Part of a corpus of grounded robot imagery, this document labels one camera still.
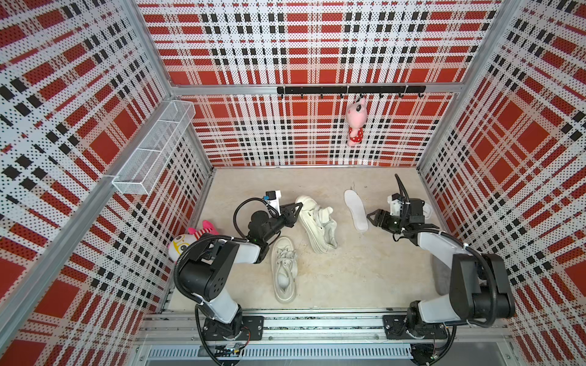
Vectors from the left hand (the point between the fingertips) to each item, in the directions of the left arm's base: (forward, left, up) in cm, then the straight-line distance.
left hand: (304, 203), depth 87 cm
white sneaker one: (-9, -5, -1) cm, 10 cm away
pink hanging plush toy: (+30, -21, +19) cm, 42 cm away
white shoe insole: (+9, -24, -17) cm, 31 cm away
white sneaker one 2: (-20, +7, -8) cm, 22 cm away
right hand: (-2, -29, -8) cm, 30 cm away
